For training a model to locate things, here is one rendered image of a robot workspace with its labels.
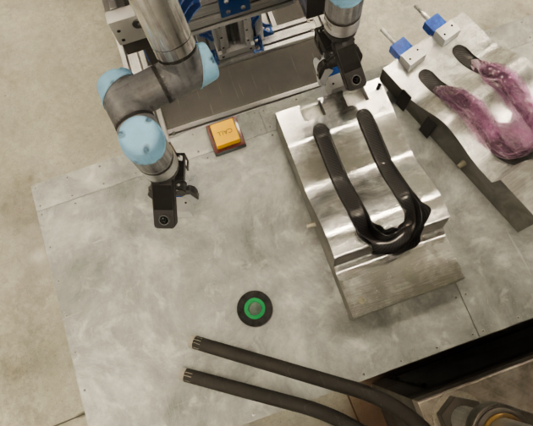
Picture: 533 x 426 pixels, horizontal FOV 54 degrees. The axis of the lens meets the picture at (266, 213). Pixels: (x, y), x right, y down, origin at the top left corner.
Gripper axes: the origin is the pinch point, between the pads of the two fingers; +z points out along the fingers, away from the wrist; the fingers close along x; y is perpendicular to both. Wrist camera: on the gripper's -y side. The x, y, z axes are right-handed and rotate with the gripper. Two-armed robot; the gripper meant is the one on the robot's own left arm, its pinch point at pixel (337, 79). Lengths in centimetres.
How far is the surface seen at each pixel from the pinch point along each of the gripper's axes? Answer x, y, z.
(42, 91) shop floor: 94, 84, 85
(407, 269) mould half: 4.5, -48.8, -1.4
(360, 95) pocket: -3.0, -6.9, -1.7
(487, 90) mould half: -29.2, -18.3, -5.0
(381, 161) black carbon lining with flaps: -0.1, -24.2, -3.2
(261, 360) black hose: 41, -55, -2
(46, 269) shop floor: 113, 9, 85
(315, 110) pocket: 8.5, -6.1, -1.7
